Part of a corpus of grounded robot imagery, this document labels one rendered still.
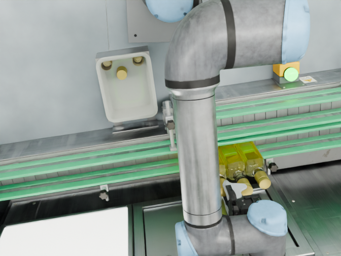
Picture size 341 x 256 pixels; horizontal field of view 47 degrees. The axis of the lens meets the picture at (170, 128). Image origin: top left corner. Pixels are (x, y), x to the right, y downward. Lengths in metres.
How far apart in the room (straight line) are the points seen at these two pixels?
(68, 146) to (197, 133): 0.75
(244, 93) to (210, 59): 0.70
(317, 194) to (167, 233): 0.52
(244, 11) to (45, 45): 0.85
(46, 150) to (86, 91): 0.24
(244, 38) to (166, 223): 0.73
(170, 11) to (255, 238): 0.58
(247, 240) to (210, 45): 0.38
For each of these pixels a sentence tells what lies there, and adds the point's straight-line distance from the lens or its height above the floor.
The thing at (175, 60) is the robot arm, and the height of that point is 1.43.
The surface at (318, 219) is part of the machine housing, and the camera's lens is 1.28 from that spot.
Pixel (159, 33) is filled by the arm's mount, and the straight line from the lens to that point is 1.28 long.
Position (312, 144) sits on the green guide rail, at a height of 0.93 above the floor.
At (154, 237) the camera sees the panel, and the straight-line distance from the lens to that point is 1.18.
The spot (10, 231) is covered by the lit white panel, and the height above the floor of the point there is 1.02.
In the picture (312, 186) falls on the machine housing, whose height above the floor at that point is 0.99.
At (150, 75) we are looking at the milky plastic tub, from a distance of 1.26.
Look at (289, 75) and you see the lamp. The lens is 1.36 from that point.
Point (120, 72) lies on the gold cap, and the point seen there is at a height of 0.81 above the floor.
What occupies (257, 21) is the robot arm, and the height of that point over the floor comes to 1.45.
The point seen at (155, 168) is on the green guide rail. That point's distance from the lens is 1.31.
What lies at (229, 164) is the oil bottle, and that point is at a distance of 1.17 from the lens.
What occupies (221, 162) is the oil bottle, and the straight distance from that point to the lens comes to 1.18.
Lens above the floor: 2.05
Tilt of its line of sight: 64 degrees down
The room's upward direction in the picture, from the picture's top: 166 degrees clockwise
